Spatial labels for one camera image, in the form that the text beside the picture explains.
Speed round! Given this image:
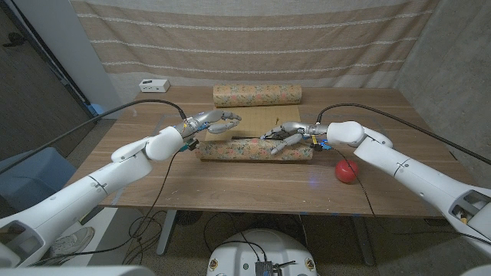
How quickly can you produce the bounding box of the grey torso device box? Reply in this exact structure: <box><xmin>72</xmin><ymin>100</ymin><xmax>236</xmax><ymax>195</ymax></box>
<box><xmin>255</xmin><ymin>260</ymin><xmax>285</xmax><ymax>276</ymax></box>

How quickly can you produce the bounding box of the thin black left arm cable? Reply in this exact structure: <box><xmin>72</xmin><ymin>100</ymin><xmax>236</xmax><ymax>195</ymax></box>
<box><xmin>28</xmin><ymin>149</ymin><xmax>182</xmax><ymax>268</ymax></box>

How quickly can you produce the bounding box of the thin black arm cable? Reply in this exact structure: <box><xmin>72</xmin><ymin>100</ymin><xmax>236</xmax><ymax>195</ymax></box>
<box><xmin>332</xmin><ymin>148</ymin><xmax>491</xmax><ymax>246</ymax></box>
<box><xmin>28</xmin><ymin>149</ymin><xmax>182</xmax><ymax>268</ymax></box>

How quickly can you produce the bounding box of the grey table leg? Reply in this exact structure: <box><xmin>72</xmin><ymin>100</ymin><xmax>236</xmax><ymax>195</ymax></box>
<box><xmin>156</xmin><ymin>209</ymin><xmax>180</xmax><ymax>256</ymax></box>
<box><xmin>352</xmin><ymin>216</ymin><xmax>377</xmax><ymax>266</ymax></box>

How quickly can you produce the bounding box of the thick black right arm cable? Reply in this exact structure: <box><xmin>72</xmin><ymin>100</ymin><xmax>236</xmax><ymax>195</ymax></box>
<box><xmin>316</xmin><ymin>102</ymin><xmax>491</xmax><ymax>166</ymax></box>

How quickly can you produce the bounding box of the black torso cable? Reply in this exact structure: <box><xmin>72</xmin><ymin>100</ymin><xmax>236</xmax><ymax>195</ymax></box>
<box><xmin>203</xmin><ymin>211</ymin><xmax>269</xmax><ymax>264</ymax></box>

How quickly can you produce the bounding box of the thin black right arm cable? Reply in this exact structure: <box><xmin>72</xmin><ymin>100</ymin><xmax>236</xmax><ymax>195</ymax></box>
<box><xmin>332</xmin><ymin>148</ymin><xmax>491</xmax><ymax>246</ymax></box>

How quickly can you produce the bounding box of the white sneaker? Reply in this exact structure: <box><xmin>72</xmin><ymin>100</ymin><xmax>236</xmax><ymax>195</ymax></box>
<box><xmin>49</xmin><ymin>226</ymin><xmax>96</xmax><ymax>258</ymax></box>

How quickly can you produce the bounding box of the floral wrapping paper sheet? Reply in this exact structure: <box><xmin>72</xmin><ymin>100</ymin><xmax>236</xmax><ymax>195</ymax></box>
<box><xmin>195</xmin><ymin>84</ymin><xmax>315</xmax><ymax>162</ymax></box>

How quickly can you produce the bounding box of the small blue floor object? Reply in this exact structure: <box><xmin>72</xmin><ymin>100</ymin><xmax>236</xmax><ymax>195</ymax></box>
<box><xmin>88</xmin><ymin>102</ymin><xmax>108</xmax><ymax>118</ymax></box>

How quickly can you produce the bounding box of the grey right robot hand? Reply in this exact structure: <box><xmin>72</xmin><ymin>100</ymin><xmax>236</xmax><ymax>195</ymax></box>
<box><xmin>260</xmin><ymin>121</ymin><xmax>329</xmax><ymax>156</ymax></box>

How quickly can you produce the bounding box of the white power strip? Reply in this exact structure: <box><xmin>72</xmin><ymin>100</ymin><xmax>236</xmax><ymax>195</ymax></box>
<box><xmin>138</xmin><ymin>78</ymin><xmax>171</xmax><ymax>94</ymax></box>

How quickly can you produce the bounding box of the black floor cable bundle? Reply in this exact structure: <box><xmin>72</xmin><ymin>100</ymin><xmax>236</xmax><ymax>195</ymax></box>
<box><xmin>122</xmin><ymin>209</ymin><xmax>173</xmax><ymax>265</ymax></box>

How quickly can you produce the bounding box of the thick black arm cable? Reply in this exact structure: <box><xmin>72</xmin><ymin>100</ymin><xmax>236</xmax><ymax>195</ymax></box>
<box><xmin>0</xmin><ymin>99</ymin><xmax>188</xmax><ymax>176</ymax></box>
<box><xmin>316</xmin><ymin>102</ymin><xmax>491</xmax><ymax>166</ymax></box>

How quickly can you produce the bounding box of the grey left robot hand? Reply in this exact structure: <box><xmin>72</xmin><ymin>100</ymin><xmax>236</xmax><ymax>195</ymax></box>
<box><xmin>174</xmin><ymin>110</ymin><xmax>242</xmax><ymax>141</ymax></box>

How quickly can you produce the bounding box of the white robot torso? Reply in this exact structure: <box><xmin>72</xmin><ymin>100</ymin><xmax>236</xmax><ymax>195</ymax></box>
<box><xmin>206</xmin><ymin>228</ymin><xmax>318</xmax><ymax>276</ymax></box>

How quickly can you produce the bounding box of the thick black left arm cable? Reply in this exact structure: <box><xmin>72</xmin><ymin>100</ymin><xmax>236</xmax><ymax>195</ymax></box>
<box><xmin>0</xmin><ymin>99</ymin><xmax>188</xmax><ymax>176</ymax></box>

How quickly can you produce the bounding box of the red ball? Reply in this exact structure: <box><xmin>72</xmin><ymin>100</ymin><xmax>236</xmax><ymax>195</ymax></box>
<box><xmin>334</xmin><ymin>159</ymin><xmax>360</xmax><ymax>184</ymax></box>

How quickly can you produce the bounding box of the beige striped backdrop cloth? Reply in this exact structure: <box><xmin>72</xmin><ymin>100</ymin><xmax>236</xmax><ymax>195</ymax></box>
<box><xmin>71</xmin><ymin>0</ymin><xmax>440</xmax><ymax>89</ymax></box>

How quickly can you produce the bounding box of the blue bin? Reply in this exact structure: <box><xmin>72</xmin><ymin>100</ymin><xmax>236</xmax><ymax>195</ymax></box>
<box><xmin>0</xmin><ymin>147</ymin><xmax>76</xmax><ymax>219</ymax></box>

